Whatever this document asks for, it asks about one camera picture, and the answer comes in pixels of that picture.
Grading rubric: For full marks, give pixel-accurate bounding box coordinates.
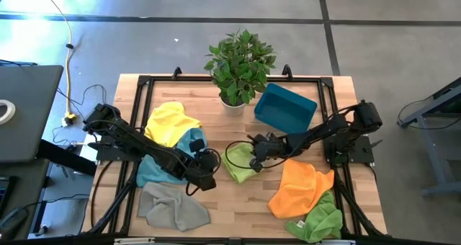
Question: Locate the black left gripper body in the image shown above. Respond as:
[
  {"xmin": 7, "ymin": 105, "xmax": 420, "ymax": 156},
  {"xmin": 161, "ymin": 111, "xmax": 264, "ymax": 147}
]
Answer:
[{"xmin": 187, "ymin": 149, "xmax": 221, "ymax": 192}]

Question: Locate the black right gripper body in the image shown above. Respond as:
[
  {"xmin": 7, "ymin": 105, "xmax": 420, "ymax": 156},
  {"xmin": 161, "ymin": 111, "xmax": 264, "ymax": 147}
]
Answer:
[{"xmin": 249, "ymin": 138, "xmax": 291, "ymax": 173}]

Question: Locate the lime green microfiber towel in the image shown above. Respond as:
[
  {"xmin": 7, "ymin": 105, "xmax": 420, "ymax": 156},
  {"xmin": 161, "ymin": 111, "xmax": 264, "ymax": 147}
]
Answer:
[{"xmin": 220, "ymin": 142, "xmax": 259, "ymax": 184}]

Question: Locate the teal plastic bin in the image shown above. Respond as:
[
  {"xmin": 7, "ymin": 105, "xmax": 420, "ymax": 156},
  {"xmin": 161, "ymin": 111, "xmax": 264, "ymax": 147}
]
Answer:
[{"xmin": 254, "ymin": 82, "xmax": 318, "ymax": 135}]

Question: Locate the orange microfiber towel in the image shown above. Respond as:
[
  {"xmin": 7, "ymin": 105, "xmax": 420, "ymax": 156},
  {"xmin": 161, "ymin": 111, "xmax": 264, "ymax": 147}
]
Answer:
[{"xmin": 267, "ymin": 158, "xmax": 335, "ymax": 220}]

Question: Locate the blue microfiber towel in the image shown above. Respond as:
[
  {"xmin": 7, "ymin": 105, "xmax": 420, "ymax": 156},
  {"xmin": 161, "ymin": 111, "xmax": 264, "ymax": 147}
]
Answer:
[{"xmin": 135, "ymin": 128, "xmax": 209, "ymax": 188}]

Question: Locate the grey microfiber towel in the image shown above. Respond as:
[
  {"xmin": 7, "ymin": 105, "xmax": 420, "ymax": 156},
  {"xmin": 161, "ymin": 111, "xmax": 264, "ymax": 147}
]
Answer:
[{"xmin": 136, "ymin": 182, "xmax": 212, "ymax": 233}]

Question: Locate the green towel with white label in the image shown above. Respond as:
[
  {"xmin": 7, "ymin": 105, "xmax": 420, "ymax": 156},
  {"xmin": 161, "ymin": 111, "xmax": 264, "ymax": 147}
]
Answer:
[{"xmin": 285, "ymin": 190, "xmax": 344, "ymax": 244}]

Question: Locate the yellow microfiber towel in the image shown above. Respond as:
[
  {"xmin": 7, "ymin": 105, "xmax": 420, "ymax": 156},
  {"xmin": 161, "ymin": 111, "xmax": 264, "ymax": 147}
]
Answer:
[{"xmin": 143, "ymin": 100, "xmax": 202, "ymax": 148}]

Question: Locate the green plant in white pot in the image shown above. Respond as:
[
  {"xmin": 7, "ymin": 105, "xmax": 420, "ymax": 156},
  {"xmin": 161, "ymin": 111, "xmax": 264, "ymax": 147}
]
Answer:
[{"xmin": 203, "ymin": 28, "xmax": 277, "ymax": 117}]

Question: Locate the white box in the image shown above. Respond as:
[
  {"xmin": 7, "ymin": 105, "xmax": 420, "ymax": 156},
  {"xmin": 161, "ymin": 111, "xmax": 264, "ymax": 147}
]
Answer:
[{"xmin": 79, "ymin": 133, "xmax": 102, "ymax": 164}]

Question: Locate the black desk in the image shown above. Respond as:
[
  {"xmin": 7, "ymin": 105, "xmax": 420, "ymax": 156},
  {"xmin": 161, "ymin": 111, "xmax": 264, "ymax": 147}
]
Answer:
[{"xmin": 0, "ymin": 139, "xmax": 98, "ymax": 239}]

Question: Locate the white power strip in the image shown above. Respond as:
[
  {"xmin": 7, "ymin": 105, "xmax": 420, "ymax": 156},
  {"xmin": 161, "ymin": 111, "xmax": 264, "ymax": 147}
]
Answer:
[{"xmin": 61, "ymin": 111, "xmax": 77, "ymax": 128}]

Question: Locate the white tape roll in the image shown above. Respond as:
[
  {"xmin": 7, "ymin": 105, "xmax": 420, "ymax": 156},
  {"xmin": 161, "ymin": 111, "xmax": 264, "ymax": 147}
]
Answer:
[{"xmin": 0, "ymin": 99, "xmax": 17, "ymax": 125}]

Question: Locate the black computer mouse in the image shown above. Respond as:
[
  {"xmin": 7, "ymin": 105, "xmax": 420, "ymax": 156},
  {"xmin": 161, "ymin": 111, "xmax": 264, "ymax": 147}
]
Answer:
[{"xmin": 0, "ymin": 207, "xmax": 29, "ymax": 236}]

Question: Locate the black keyboard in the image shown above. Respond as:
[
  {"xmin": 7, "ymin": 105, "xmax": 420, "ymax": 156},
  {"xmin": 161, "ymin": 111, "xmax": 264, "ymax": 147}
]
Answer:
[{"xmin": 0, "ymin": 175, "xmax": 16, "ymax": 217}]

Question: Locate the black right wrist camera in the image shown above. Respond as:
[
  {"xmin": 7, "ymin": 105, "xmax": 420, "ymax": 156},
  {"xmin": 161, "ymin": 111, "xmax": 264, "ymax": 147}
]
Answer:
[{"xmin": 247, "ymin": 131, "xmax": 275, "ymax": 145}]

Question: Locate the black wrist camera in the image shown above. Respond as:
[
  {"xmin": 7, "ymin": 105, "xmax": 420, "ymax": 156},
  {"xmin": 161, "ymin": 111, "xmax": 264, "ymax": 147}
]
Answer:
[
  {"xmin": 247, "ymin": 131, "xmax": 275, "ymax": 145},
  {"xmin": 189, "ymin": 138, "xmax": 207, "ymax": 154}
]

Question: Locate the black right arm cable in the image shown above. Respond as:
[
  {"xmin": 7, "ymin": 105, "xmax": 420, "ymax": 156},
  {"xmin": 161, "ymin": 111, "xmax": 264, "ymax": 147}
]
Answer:
[{"xmin": 224, "ymin": 140, "xmax": 290, "ymax": 170}]

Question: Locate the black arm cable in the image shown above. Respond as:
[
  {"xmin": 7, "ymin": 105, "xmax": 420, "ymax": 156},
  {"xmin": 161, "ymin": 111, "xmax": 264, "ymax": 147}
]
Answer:
[
  {"xmin": 224, "ymin": 140, "xmax": 290, "ymax": 170},
  {"xmin": 184, "ymin": 147, "xmax": 222, "ymax": 197}
]

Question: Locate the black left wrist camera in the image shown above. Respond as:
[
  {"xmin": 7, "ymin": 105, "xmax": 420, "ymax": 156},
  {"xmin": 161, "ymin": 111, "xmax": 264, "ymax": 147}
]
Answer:
[{"xmin": 189, "ymin": 138, "xmax": 207, "ymax": 154}]

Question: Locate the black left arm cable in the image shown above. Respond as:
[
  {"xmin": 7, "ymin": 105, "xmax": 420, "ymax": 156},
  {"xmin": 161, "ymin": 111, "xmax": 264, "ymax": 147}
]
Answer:
[{"xmin": 184, "ymin": 147, "xmax": 222, "ymax": 197}]

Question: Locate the black aluminium table frame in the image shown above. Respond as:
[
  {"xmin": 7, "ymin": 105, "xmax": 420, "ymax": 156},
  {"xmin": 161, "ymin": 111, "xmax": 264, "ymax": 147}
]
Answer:
[{"xmin": 81, "ymin": 63, "xmax": 389, "ymax": 245}]

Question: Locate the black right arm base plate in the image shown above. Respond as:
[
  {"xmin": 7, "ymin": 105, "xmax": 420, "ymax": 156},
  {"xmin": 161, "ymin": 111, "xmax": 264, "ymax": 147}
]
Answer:
[{"xmin": 322, "ymin": 135, "xmax": 375, "ymax": 165}]

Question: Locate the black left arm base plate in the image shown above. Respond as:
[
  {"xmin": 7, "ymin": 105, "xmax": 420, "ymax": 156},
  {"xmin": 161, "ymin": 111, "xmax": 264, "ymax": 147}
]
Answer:
[{"xmin": 88, "ymin": 135, "xmax": 145, "ymax": 162}]

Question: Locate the silver bracket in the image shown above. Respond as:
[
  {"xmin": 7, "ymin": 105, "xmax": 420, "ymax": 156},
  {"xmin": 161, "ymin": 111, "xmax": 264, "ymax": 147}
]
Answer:
[
  {"xmin": 315, "ymin": 239, "xmax": 357, "ymax": 245},
  {"xmin": 113, "ymin": 237, "xmax": 156, "ymax": 245}
]

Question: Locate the black floor cable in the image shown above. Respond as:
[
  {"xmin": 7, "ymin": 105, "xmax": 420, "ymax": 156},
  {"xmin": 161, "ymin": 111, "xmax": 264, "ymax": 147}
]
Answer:
[
  {"xmin": 53, "ymin": 83, "xmax": 111, "ymax": 145},
  {"xmin": 396, "ymin": 99, "xmax": 461, "ymax": 130}
]

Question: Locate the grey metal table frame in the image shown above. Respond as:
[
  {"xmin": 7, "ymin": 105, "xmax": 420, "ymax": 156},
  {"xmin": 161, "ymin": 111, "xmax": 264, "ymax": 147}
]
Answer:
[{"xmin": 398, "ymin": 77, "xmax": 461, "ymax": 197}]

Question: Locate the yellow floor cable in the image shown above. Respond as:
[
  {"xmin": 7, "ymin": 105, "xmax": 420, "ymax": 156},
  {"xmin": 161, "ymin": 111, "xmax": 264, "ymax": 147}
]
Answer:
[{"xmin": 37, "ymin": 0, "xmax": 74, "ymax": 117}]

